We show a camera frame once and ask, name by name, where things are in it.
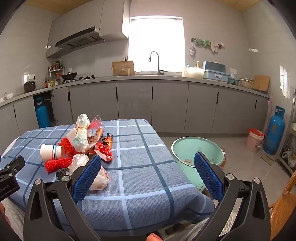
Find steel gooseneck faucet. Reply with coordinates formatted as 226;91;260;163
148;51;164;76

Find orange wicker chair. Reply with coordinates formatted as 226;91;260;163
268;170;296;241

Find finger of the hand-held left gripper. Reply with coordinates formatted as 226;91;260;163
0;156;25;178

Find orange snack wrapper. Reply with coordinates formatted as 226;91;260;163
102;133;114;149

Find white lidded container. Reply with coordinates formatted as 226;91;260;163
182;67;204;78

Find metal basin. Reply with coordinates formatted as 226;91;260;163
238;77;255;88

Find bright window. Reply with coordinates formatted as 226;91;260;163
128;16;185;73

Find black range hood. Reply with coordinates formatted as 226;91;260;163
55;27;104;50

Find metal spice rack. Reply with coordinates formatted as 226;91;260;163
47;60;64;77

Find mint green enamel basin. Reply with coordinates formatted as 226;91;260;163
171;137;226;193

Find red mesh net bag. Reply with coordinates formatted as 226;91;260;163
45;137;77;174

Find dark scouring pad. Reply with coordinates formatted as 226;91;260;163
55;168;70;179

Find clear green-printed plastic bag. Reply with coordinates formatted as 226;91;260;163
73;113;91;152

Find blue plaid tablecloth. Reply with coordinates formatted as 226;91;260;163
0;119;215;237

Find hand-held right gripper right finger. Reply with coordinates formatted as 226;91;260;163
194;151;271;241

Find black gas stove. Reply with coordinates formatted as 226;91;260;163
61;75;95;83

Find red plastic bag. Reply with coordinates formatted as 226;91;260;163
94;141;114;163

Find pink clear plastic bag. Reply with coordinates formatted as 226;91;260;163
89;115;104;130

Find flat cardboard piece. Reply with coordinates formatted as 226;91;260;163
261;154;274;166

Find dark rice cooker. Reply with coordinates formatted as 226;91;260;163
24;81;36;93

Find pink bucket red lid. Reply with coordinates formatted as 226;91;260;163
245;128;264;153

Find brown cardboard wrapper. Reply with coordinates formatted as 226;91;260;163
84;128;104;156

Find white paper cup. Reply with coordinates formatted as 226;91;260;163
40;144;66;162

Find blue dish drainer box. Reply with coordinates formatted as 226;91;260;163
202;61;230;82

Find black wok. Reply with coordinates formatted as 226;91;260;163
55;72;78;81

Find wooden cutting board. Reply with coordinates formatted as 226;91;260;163
252;75;270;92

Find white paper towel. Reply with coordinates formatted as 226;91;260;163
89;166;111;191

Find green striped cloth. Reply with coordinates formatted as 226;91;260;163
192;38;211;48

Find grey base cabinets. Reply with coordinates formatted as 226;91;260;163
0;80;270;149

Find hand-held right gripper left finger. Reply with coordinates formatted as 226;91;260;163
23;154;102;241

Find cardboard box on counter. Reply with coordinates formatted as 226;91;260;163
112;61;136;76

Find grey kitchen countertop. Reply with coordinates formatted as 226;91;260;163
0;72;270;107

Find pink long-handled tool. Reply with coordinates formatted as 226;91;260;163
266;94;274;130

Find blue gas cylinder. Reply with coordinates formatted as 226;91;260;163
35;97;51;128
263;106;285;155

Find metal storage shelf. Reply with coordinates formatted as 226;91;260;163
276;88;296;174

